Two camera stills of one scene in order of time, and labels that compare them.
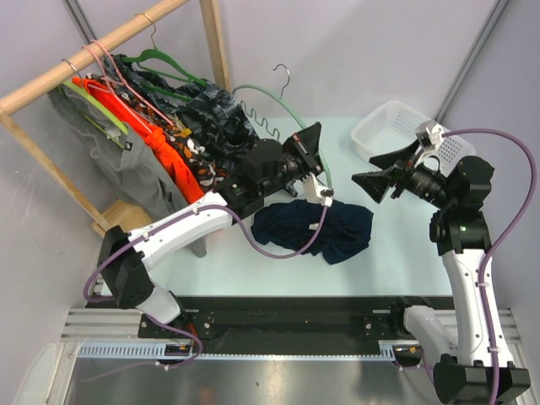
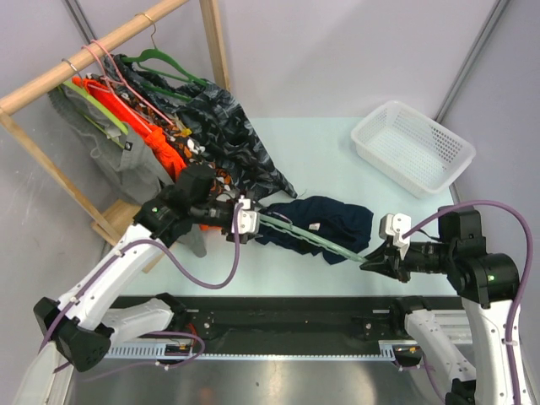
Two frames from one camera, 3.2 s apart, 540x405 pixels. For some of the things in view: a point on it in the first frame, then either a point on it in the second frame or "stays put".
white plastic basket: [396, 124] stays put
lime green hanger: [114, 121] stays put
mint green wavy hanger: [286, 100] → [272, 220]
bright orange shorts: [154, 137] stays put
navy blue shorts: [292, 225] stays put
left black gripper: [307, 141] → [230, 237]
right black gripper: [378, 182] → [387, 259]
